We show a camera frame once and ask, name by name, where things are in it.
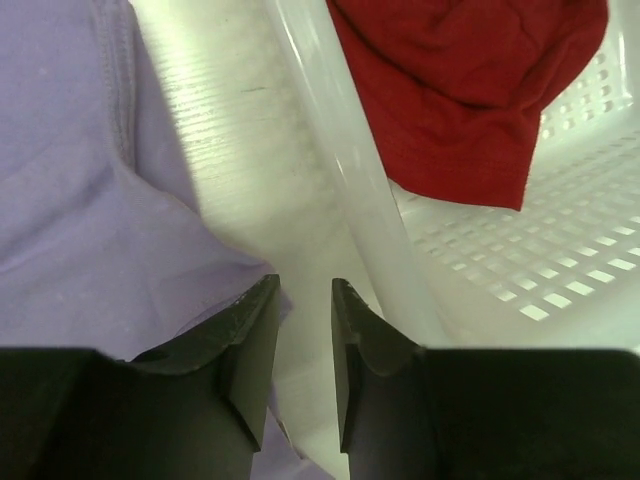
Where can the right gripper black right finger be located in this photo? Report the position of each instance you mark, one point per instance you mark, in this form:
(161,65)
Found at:
(410,412)

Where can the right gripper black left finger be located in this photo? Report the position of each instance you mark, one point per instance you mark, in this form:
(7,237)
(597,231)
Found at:
(191,408)

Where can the lavender t shirt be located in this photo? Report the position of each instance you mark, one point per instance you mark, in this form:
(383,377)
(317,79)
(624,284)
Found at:
(102,244)

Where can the white plastic basket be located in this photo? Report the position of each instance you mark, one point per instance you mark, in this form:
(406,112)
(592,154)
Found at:
(563,271)

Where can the red t shirt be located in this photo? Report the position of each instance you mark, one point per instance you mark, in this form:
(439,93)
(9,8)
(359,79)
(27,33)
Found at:
(453,91)

